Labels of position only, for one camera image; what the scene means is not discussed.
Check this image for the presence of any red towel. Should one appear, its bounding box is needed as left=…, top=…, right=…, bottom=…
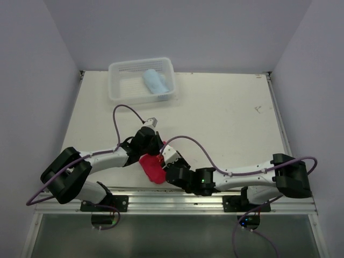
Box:
left=139, top=140, right=166, bottom=184

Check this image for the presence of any light blue towel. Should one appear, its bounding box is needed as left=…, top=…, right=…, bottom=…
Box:
left=143, top=69, right=169, bottom=94

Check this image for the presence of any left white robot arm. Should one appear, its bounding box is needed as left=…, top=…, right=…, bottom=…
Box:
left=40, top=126, right=163, bottom=211

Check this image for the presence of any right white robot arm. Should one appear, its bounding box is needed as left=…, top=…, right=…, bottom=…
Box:
left=162, top=151, right=312, bottom=211

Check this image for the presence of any white plastic mesh basket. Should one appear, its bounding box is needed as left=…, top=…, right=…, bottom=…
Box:
left=107, top=58, right=176, bottom=105

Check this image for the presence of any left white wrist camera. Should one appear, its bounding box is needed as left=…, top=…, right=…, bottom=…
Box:
left=143, top=117, right=157, bottom=130

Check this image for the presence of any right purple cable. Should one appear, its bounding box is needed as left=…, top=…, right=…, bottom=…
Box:
left=158, top=135, right=318, bottom=258

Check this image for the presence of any purple cable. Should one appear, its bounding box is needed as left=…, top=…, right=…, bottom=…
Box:
left=25, top=104, right=147, bottom=206
left=158, top=135, right=318, bottom=258

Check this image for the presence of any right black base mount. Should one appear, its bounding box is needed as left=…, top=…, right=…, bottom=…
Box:
left=222, top=195, right=271, bottom=212

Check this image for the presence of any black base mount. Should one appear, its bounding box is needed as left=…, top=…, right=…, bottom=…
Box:
left=80, top=195, right=129, bottom=212
left=222, top=195, right=271, bottom=212

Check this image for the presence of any aluminium front rail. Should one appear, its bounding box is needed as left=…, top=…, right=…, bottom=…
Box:
left=34, top=187, right=318, bottom=216

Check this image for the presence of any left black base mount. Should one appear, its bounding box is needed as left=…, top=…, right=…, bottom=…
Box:
left=80, top=195, right=129, bottom=212

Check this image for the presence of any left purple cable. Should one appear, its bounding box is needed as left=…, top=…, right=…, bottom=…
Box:
left=25, top=104, right=147, bottom=206

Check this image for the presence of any aluminium side rail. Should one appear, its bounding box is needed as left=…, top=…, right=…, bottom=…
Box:
left=264, top=72, right=292, bottom=156

